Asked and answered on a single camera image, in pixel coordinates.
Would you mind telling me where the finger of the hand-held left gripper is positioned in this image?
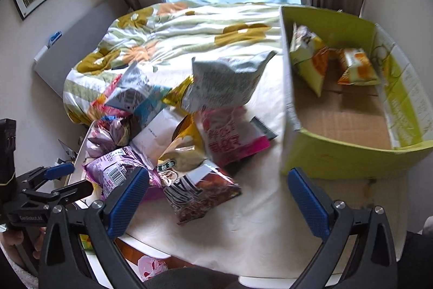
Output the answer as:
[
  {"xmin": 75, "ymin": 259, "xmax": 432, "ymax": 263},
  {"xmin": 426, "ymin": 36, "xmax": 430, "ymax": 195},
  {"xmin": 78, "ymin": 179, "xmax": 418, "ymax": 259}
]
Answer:
[
  {"xmin": 15, "ymin": 163, "xmax": 75, "ymax": 191},
  {"xmin": 21, "ymin": 178, "xmax": 94, "ymax": 207}
]

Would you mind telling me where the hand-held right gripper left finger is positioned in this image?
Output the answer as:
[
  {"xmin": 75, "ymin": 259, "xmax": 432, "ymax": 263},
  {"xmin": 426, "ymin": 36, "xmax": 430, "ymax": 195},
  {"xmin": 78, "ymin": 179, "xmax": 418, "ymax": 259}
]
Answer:
[{"xmin": 39, "ymin": 168, "xmax": 150, "ymax": 289}]

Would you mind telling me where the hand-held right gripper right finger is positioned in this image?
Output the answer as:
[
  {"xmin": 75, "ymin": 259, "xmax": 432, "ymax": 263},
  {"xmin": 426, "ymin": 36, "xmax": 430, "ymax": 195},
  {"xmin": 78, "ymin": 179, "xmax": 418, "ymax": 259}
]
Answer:
[{"xmin": 287, "ymin": 168, "xmax": 398, "ymax": 289}]

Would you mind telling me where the green cardboard box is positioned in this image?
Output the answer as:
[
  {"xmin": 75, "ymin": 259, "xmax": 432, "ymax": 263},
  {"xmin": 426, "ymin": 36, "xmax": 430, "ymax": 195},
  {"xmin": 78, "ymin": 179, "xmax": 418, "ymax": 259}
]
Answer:
[{"xmin": 279, "ymin": 5, "xmax": 433, "ymax": 257}]

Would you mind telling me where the person's left forearm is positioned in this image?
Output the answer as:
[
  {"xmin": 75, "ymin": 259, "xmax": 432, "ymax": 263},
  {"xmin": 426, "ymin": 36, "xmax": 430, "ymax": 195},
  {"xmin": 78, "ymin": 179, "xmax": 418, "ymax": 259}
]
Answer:
[{"xmin": 0, "ymin": 243, "xmax": 38, "ymax": 289}]

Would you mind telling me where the person's left hand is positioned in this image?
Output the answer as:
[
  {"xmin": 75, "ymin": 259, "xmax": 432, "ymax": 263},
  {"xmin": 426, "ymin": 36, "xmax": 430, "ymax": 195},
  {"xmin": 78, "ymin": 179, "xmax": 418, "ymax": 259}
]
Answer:
[{"xmin": 0, "ymin": 227, "xmax": 47, "ymax": 260}]

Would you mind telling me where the purple barcode snack packet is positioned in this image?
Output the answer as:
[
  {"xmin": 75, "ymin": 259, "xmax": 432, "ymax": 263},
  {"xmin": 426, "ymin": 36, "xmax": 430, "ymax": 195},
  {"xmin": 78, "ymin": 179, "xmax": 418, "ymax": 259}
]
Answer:
[{"xmin": 83, "ymin": 145, "xmax": 163, "ymax": 199}]

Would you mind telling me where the dark brown striped snack packet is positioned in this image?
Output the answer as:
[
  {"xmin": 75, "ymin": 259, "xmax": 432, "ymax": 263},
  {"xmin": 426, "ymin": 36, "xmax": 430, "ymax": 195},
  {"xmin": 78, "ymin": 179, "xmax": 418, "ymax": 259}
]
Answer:
[{"xmin": 163, "ymin": 163, "xmax": 243, "ymax": 226}]

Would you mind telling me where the pink plastic bag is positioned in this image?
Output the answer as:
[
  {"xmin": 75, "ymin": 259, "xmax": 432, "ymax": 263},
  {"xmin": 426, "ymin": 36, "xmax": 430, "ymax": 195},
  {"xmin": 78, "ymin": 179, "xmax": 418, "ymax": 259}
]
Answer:
[{"xmin": 136, "ymin": 254, "xmax": 170, "ymax": 282}]

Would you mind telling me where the grey blue snack packet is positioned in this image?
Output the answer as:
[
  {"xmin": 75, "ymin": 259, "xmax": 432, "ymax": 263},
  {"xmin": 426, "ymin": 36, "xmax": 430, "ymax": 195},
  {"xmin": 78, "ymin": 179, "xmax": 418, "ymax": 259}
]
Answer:
[{"xmin": 104, "ymin": 61, "xmax": 172, "ymax": 128}]

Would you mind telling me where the gold foil snack packet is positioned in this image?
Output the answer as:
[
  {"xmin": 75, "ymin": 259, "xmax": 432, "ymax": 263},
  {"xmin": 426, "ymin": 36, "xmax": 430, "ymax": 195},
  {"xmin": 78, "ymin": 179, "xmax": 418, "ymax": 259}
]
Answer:
[{"xmin": 162, "ymin": 76, "xmax": 194, "ymax": 108}]

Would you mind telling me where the grey headboard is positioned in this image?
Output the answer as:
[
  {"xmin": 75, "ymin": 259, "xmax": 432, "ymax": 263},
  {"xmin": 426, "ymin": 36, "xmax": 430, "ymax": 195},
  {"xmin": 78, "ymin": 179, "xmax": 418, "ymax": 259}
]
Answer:
[{"xmin": 33, "ymin": 0, "xmax": 132, "ymax": 99}]

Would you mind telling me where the yellow-green orange snack packet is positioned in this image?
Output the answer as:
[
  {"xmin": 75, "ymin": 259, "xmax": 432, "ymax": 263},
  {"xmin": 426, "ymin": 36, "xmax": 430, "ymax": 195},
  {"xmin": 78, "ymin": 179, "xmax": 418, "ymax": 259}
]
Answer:
[{"xmin": 290, "ymin": 24, "xmax": 331, "ymax": 97}]

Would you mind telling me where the orange white snack packet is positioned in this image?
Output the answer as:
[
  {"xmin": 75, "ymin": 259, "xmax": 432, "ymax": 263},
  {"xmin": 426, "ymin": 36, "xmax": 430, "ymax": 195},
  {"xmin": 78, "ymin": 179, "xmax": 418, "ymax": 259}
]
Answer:
[{"xmin": 336, "ymin": 48, "xmax": 380, "ymax": 87}]

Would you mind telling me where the large grey snack packet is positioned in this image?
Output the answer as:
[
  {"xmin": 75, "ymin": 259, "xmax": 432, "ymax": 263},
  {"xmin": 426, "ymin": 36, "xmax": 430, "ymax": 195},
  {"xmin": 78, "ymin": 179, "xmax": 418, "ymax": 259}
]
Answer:
[{"xmin": 182, "ymin": 50, "xmax": 278, "ymax": 114}]

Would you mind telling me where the floral blanket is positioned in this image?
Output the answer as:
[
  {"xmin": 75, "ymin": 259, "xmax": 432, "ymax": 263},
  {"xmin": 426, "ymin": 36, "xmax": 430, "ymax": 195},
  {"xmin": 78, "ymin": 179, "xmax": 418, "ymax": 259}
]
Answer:
[{"xmin": 64, "ymin": 1, "xmax": 289, "ymax": 124}]

